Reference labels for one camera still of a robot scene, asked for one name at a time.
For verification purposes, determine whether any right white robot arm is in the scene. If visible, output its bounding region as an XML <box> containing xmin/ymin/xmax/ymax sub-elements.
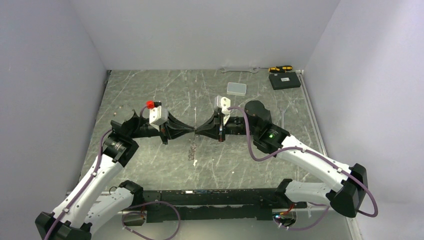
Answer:
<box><xmin>195</xmin><ymin>97</ymin><xmax>369</xmax><ymax>218</ymax></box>

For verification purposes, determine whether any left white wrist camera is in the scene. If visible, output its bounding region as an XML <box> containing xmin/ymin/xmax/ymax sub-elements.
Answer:
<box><xmin>146</xmin><ymin>100</ymin><xmax>169</xmax><ymax>127</ymax></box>

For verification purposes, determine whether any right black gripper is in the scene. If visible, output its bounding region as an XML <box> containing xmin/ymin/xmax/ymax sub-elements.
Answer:
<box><xmin>195</xmin><ymin>111</ymin><xmax>259</xmax><ymax>142</ymax></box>

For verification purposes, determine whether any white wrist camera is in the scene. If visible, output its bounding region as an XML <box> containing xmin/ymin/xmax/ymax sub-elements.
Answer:
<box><xmin>213</xmin><ymin>95</ymin><xmax>231</xmax><ymax>125</ymax></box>
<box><xmin>146</xmin><ymin>100</ymin><xmax>169</xmax><ymax>127</ymax></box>

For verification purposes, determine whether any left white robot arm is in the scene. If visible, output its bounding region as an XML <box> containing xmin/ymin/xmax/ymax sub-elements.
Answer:
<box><xmin>35</xmin><ymin>102</ymin><xmax>195</xmax><ymax>240</ymax></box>

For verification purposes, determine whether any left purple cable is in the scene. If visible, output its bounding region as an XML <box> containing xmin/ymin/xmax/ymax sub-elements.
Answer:
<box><xmin>43</xmin><ymin>105</ymin><xmax>181</xmax><ymax>240</ymax></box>

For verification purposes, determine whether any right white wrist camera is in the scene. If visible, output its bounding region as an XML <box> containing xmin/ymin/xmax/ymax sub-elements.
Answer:
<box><xmin>213</xmin><ymin>95</ymin><xmax>231</xmax><ymax>125</ymax></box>

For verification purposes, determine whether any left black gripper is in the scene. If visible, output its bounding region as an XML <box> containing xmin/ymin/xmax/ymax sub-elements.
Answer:
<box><xmin>128</xmin><ymin>110</ymin><xmax>194</xmax><ymax>145</ymax></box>

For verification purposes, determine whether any metal keyring disc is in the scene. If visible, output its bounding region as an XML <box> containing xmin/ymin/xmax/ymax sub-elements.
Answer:
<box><xmin>188</xmin><ymin>133</ymin><xmax>201</xmax><ymax>161</ymax></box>

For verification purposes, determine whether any purple cable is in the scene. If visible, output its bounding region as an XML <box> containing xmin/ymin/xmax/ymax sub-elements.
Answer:
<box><xmin>43</xmin><ymin>105</ymin><xmax>181</xmax><ymax>240</ymax></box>
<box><xmin>226</xmin><ymin>105</ymin><xmax>379</xmax><ymax>232</ymax></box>

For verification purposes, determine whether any white plastic box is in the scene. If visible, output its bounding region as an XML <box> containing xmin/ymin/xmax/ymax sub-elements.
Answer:
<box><xmin>226</xmin><ymin>82</ymin><xmax>247</xmax><ymax>96</ymax></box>

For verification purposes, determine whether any silver open-end wrench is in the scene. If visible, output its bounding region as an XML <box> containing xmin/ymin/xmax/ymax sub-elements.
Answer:
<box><xmin>220</xmin><ymin>67</ymin><xmax>259</xmax><ymax>74</ymax></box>

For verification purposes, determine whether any yellow black screwdriver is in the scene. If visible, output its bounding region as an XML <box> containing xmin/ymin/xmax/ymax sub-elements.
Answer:
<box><xmin>268</xmin><ymin>65</ymin><xmax>293</xmax><ymax>74</ymax></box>

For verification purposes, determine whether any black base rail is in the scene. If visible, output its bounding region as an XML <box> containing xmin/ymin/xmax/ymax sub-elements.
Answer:
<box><xmin>110</xmin><ymin>180</ymin><xmax>307</xmax><ymax>223</ymax></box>

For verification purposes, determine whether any black rectangular box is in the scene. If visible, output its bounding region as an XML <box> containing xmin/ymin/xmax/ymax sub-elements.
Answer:
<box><xmin>268</xmin><ymin>72</ymin><xmax>301</xmax><ymax>90</ymax></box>

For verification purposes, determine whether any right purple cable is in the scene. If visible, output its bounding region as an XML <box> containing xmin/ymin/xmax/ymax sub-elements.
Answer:
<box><xmin>226</xmin><ymin>105</ymin><xmax>379</xmax><ymax>232</ymax></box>

